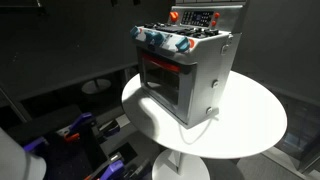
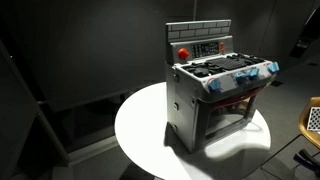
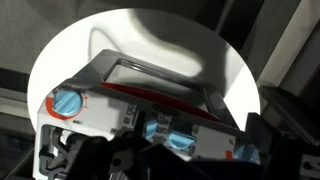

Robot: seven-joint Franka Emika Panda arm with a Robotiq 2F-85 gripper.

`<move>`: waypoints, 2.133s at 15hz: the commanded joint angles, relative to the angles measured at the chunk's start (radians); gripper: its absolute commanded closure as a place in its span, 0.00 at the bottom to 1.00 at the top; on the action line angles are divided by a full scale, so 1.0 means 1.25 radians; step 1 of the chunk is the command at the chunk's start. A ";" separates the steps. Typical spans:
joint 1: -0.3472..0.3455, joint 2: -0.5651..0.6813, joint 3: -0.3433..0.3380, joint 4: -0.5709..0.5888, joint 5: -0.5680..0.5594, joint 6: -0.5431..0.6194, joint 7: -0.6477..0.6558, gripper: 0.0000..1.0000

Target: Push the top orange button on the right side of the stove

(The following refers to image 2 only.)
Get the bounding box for blue stove knob far right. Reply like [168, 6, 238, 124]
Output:
[268, 62, 280, 73]

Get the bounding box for blue stove knob middle left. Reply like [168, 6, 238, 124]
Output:
[235, 73, 247, 84]

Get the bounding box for large orange round knob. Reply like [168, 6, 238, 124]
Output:
[178, 48, 190, 60]

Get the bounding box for blue stove knob far left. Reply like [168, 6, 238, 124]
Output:
[208, 79, 221, 92]

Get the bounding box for blue stove knob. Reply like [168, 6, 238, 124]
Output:
[208, 79, 221, 92]
[235, 73, 247, 84]
[248, 68, 259, 79]
[268, 62, 280, 73]

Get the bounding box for wooden chair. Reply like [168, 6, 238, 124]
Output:
[298, 97, 320, 149]

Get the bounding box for red oven door handle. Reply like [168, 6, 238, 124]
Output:
[212, 88, 262, 109]

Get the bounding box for grey toy stove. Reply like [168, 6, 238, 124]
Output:
[166, 19, 278, 152]

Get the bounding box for checkerboard calibration board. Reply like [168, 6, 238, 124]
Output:
[307, 107, 320, 132]

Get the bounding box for round white table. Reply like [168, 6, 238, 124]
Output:
[115, 82, 271, 180]

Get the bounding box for blue stove knob middle right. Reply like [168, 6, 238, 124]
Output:
[248, 68, 259, 79]

